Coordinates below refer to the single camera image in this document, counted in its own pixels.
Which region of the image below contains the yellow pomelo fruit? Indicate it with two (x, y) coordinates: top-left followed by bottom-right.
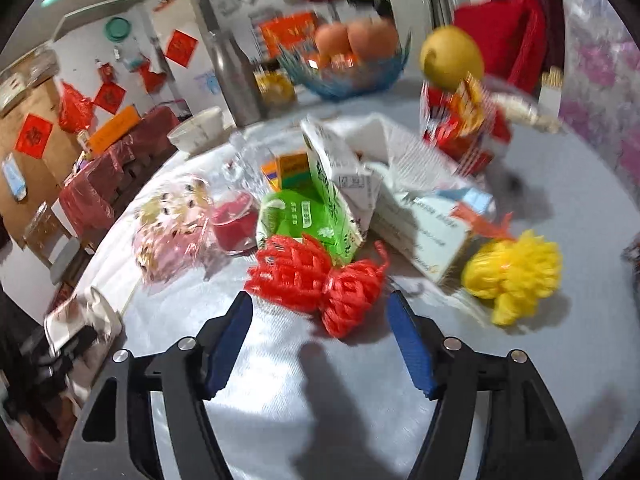
(419, 25), (485, 92)

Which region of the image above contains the white feather tablecloth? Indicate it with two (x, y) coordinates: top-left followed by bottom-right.
(74, 74), (640, 480)

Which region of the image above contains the orange cardboard box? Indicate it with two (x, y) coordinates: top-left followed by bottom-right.
(88, 105), (141, 155)

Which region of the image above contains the red gift box on shelf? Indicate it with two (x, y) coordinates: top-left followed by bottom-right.
(259, 11), (318, 58)

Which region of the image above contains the blue glass fruit bowl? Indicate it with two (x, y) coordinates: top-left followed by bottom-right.
(278, 32), (412, 102)

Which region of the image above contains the red mesh net ball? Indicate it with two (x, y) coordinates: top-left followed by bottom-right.
(244, 234), (390, 339)

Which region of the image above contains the floral curtain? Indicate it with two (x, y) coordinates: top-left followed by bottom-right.
(560, 0), (639, 194)

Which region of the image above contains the left red apple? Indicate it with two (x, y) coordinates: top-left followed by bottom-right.
(314, 22), (352, 58)

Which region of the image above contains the right red apple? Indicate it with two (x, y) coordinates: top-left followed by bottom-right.
(347, 18), (399, 61)

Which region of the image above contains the red covered side table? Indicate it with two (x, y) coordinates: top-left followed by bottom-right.
(58, 106), (179, 238)

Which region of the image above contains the red snack chip bag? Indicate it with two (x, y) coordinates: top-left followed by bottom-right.
(420, 74), (512, 177)

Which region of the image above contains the white ceramic bowl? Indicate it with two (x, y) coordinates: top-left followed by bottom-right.
(167, 106), (226, 155)

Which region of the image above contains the red cushion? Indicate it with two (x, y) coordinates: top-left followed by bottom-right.
(454, 0), (547, 93)

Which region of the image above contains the green white milk carton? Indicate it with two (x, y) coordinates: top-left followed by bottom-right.
(256, 117), (381, 264)

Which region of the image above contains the white medicine box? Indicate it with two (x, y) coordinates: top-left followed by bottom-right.
(370, 188), (495, 284)

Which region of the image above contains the orange small carton box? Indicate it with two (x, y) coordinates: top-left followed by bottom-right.
(260, 152), (311, 192)

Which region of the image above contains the white tissue packet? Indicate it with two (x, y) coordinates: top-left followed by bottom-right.
(490, 92), (562, 134)

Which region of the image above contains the pink patterned plastic wrapper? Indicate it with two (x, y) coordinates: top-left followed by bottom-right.
(132, 174), (216, 285)

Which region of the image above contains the clear cup with red paper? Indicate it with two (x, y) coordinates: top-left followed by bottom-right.
(210, 190), (258, 254)

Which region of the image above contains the yellow mesh net ball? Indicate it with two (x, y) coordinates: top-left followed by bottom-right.
(461, 230), (563, 327)

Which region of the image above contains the red apple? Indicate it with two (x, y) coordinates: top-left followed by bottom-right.
(314, 22), (352, 58)
(347, 18), (399, 61)

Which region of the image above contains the steel thermos bottle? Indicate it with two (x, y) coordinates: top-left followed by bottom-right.
(198, 0), (268, 128)

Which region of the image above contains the red plastic bag on wall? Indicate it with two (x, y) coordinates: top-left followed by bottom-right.
(58, 81), (94, 134)

